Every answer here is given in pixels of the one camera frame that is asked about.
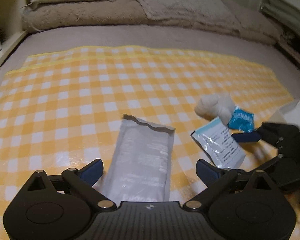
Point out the white gauze bundle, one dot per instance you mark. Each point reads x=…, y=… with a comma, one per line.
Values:
x=216, y=105

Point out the yellow white checkered blanket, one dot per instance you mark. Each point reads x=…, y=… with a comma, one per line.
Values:
x=64, y=109

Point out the right wooden shelf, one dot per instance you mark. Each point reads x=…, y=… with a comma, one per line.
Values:
x=295, y=50

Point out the folded brown duvet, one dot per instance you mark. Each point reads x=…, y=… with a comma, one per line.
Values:
x=118, y=12

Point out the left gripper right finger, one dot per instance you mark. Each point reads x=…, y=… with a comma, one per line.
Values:
x=217, y=181

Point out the folded grey bedding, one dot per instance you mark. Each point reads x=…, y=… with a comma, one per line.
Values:
x=283, y=12

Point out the blue plastic packet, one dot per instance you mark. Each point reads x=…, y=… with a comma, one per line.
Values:
x=242, y=120

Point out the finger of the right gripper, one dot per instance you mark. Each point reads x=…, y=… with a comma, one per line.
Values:
x=247, y=137

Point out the wooden bedside shelf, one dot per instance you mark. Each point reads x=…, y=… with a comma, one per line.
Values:
x=11, y=28

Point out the grey foil packet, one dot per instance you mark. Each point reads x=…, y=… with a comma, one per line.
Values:
x=140, y=169

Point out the grey bed sheet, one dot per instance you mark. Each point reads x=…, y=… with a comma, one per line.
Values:
x=61, y=39

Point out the large beige quilted pillow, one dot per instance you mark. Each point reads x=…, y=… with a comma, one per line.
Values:
x=207, y=12

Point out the white storage box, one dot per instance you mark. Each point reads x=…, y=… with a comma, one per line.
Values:
x=288, y=114

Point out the white blue label sachet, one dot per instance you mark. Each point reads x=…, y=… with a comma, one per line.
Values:
x=217, y=142

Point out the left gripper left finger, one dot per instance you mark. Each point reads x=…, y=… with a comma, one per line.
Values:
x=80, y=184

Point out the right beige quilted pillow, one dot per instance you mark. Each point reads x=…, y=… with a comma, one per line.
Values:
x=254, y=25

